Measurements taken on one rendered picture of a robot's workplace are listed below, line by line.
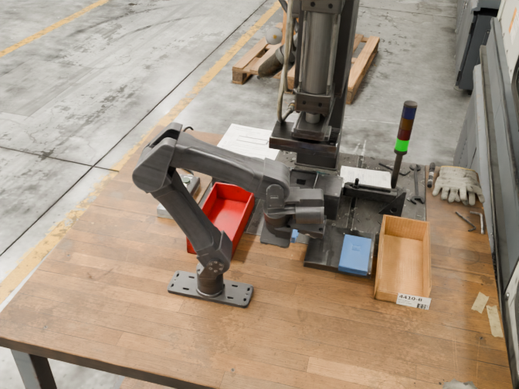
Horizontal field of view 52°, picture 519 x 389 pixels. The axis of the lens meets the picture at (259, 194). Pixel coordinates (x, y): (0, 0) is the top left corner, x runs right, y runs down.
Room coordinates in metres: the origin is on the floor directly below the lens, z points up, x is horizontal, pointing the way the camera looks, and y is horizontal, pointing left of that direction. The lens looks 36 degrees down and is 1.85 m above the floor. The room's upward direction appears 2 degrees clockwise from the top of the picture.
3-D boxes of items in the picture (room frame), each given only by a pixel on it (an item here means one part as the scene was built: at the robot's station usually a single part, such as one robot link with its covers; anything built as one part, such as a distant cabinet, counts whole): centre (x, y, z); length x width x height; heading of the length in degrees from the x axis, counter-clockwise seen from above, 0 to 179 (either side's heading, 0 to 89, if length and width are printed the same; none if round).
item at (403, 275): (1.00, -0.37, 0.93); 0.25 x 0.13 x 0.08; 167
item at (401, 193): (1.23, -0.38, 0.95); 0.06 x 0.03 x 0.09; 77
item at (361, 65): (4.49, -0.41, 0.07); 1.20 x 1.00 x 0.14; 161
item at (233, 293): (0.90, 0.11, 0.94); 0.20 x 0.07 x 0.08; 77
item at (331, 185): (1.26, -0.13, 0.98); 0.20 x 0.10 x 0.01; 77
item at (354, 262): (1.02, -0.25, 0.93); 0.15 x 0.07 x 0.03; 167
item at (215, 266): (0.90, 0.10, 1.00); 0.09 x 0.06 x 0.06; 178
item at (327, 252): (1.05, -0.22, 0.91); 0.17 x 0.16 x 0.02; 77
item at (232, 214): (1.14, 0.10, 0.93); 0.25 x 0.12 x 0.06; 167
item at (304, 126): (1.33, -0.13, 1.22); 0.26 x 0.18 x 0.30; 167
